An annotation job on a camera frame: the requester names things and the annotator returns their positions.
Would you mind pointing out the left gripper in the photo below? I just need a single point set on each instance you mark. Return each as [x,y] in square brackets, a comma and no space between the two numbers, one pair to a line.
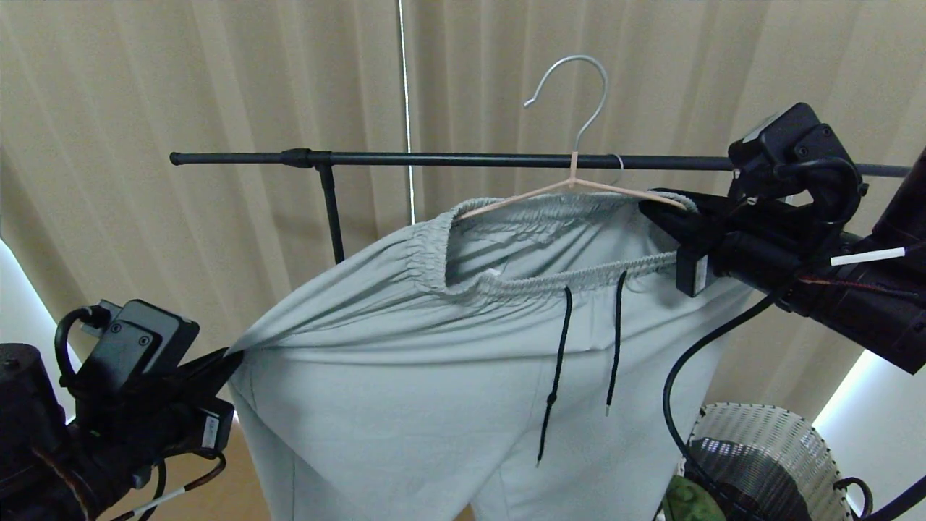
[145,434]

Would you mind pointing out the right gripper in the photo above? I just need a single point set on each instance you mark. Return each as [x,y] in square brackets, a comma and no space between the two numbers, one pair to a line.
[752,253]

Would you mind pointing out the pink clothes hanger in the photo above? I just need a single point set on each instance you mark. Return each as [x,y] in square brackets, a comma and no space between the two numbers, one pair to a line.
[575,166]
[621,170]

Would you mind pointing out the dark green garment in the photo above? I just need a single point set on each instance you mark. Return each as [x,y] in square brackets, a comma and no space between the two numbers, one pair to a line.
[687,503]

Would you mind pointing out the pale grey shorts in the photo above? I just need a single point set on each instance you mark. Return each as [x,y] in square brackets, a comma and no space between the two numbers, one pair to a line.
[405,376]

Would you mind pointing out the white laundry basket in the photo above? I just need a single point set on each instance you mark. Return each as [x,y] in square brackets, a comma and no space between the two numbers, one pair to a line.
[767,449]

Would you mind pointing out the black clothes rack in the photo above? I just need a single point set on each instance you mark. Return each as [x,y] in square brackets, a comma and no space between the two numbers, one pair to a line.
[434,159]

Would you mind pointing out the beige curtain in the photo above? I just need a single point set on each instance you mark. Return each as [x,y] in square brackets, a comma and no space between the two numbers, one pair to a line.
[181,72]

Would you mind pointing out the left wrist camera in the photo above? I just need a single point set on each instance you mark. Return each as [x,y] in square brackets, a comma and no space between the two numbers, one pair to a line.
[137,340]

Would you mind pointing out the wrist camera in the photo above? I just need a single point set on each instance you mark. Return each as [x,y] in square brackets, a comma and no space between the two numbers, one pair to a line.
[788,145]
[137,340]

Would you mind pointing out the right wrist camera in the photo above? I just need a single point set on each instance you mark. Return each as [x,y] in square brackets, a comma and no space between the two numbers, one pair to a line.
[788,145]

